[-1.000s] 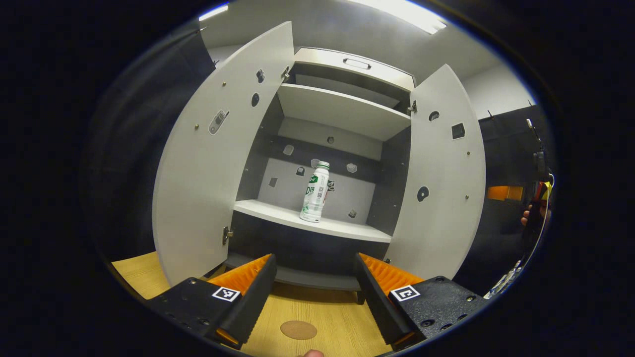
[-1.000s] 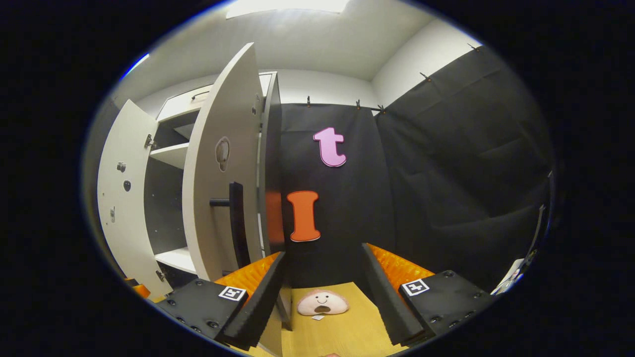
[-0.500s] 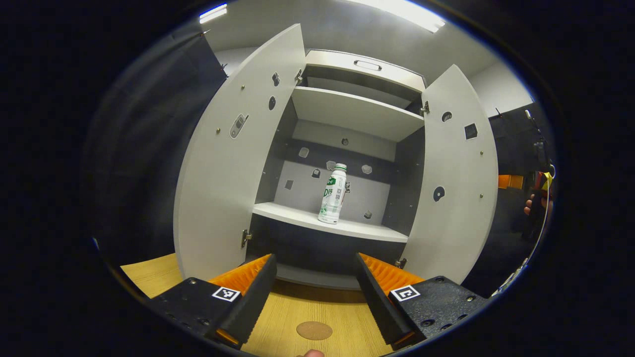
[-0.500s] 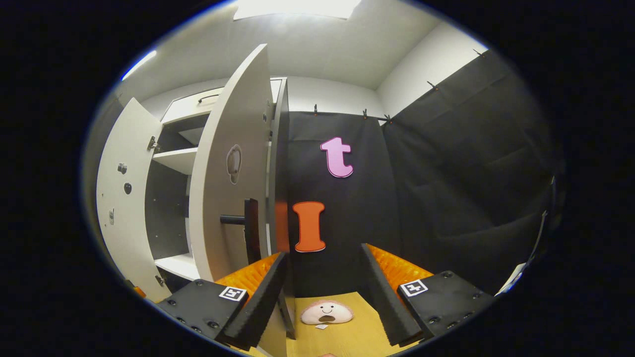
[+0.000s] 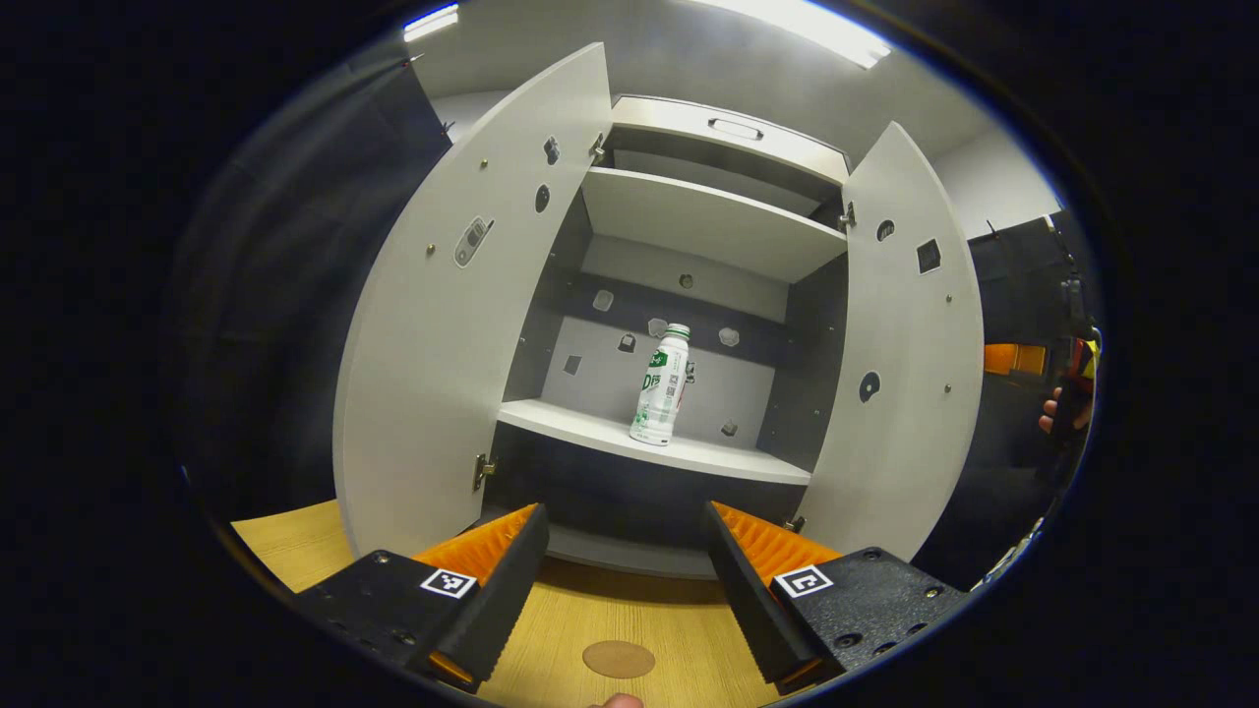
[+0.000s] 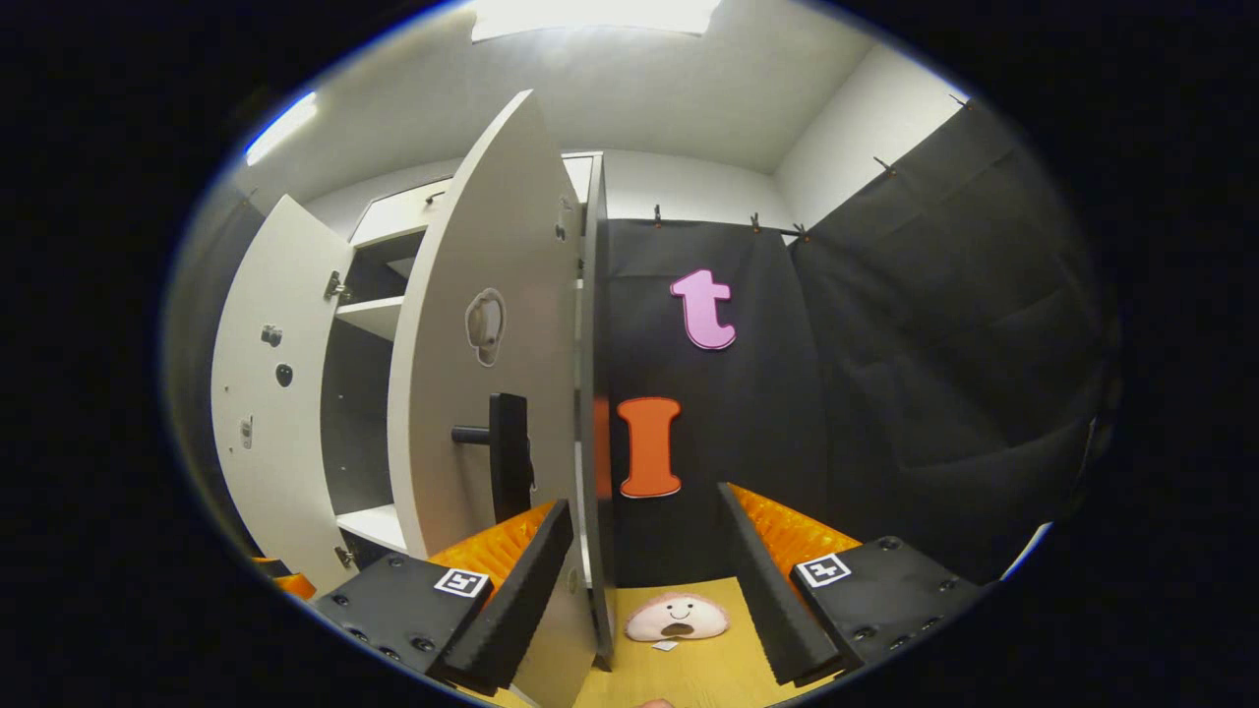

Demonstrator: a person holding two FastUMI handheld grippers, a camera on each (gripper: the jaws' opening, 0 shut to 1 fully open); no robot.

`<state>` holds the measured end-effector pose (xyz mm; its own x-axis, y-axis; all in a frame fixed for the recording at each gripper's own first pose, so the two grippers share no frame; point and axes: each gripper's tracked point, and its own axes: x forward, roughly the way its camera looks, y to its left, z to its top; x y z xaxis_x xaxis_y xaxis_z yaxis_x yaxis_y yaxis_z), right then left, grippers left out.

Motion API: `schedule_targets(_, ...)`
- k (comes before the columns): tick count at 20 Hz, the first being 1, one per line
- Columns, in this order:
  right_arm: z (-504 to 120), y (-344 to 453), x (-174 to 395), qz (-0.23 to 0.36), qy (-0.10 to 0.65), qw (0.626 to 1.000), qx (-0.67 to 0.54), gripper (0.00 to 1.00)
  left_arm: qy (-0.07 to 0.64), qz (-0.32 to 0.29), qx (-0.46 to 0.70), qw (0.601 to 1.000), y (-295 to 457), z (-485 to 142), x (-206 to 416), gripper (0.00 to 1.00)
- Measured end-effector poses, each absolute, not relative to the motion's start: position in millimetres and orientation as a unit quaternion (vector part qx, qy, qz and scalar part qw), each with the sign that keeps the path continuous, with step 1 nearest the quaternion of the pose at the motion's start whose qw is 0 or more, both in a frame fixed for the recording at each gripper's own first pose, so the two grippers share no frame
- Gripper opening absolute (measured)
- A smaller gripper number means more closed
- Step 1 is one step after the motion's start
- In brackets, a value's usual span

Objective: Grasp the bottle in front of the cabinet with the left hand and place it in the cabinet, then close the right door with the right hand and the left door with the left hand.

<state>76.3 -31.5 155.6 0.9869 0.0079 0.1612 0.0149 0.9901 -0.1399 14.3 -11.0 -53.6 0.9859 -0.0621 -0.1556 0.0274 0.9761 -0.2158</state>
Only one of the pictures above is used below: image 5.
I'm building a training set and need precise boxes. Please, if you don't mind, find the long ceiling light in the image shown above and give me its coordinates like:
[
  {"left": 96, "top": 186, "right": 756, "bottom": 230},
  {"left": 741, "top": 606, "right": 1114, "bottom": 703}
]
[{"left": 689, "top": 0, "right": 893, "bottom": 70}]

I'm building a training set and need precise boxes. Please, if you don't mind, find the small ceiling light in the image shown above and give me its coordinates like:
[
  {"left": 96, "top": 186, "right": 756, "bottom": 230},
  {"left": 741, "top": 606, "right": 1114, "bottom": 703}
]
[{"left": 403, "top": 3, "right": 460, "bottom": 42}]

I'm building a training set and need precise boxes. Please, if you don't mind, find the round cork coaster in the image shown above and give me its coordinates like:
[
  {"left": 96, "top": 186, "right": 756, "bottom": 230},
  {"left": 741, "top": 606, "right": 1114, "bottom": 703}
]
[{"left": 582, "top": 640, "right": 657, "bottom": 679}]

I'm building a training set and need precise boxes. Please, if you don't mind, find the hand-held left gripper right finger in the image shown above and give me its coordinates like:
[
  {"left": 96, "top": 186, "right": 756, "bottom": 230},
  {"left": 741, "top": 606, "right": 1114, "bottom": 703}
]
[{"left": 700, "top": 501, "right": 975, "bottom": 695}]

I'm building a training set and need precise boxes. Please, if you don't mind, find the white drink bottle green label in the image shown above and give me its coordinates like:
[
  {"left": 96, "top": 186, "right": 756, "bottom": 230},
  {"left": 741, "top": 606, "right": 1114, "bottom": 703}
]
[{"left": 629, "top": 323, "right": 691, "bottom": 447}]

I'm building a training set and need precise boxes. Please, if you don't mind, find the white and grey cabinet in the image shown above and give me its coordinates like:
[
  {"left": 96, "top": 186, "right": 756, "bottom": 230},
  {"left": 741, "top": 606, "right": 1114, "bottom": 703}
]
[{"left": 477, "top": 93, "right": 853, "bottom": 581}]

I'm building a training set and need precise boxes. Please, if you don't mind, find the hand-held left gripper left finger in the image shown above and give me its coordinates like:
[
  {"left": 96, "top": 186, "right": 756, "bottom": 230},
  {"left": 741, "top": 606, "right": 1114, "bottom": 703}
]
[{"left": 295, "top": 503, "right": 550, "bottom": 694}]

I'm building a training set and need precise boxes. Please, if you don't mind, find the white cabinet shelf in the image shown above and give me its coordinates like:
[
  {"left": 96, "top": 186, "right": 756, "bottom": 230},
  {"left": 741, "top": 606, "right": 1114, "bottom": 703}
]
[
  {"left": 497, "top": 398, "right": 813, "bottom": 487},
  {"left": 580, "top": 166, "right": 849, "bottom": 285}
]

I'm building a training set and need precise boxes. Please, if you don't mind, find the black backdrop cloth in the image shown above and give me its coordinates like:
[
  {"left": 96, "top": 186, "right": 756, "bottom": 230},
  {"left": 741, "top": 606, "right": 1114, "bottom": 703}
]
[
  {"left": 910, "top": 211, "right": 1103, "bottom": 591},
  {"left": 162, "top": 39, "right": 453, "bottom": 552}
]

